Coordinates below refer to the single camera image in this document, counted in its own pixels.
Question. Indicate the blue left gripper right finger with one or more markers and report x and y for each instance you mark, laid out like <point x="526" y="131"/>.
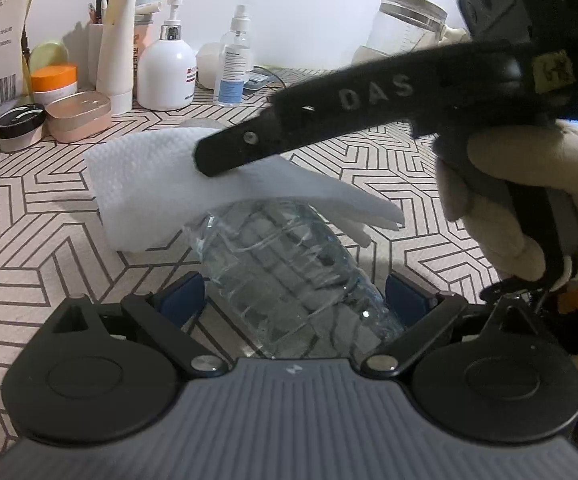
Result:
<point x="407" y="300"/>

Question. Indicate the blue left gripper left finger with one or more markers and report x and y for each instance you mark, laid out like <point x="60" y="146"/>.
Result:
<point x="182" y="299"/>

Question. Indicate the clear plastic water bottle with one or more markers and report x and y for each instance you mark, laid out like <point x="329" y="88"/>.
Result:
<point x="286" y="276"/>

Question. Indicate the white paper towel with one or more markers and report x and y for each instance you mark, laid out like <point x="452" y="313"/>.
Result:
<point x="147" y="188"/>

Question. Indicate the gloved right hand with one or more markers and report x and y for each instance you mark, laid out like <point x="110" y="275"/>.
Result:
<point x="516" y="191"/>

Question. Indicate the glass kettle jug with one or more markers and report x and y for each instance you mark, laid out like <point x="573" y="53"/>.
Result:
<point x="402" y="26"/>

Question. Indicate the pink rectangular case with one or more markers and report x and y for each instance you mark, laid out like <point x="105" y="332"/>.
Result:
<point x="77" y="117"/>

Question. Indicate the clear spray bottle blue label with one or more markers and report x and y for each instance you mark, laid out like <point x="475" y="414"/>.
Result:
<point x="234" y="60"/>

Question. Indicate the white pump bottle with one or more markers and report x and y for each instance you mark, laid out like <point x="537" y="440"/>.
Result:
<point x="167" y="69"/>

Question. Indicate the black lid round jar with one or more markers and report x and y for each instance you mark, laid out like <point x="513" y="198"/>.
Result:
<point x="21" y="127"/>

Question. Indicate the white cosmetic tube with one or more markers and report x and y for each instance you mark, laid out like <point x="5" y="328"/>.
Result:
<point x="114" y="72"/>

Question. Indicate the small white jar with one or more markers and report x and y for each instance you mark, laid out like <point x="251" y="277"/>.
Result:
<point x="208" y="64"/>

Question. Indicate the orange lid jar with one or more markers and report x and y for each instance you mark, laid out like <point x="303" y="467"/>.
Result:
<point x="53" y="82"/>

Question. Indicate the white pen holder cup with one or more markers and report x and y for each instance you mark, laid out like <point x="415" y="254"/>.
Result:
<point x="93" y="50"/>

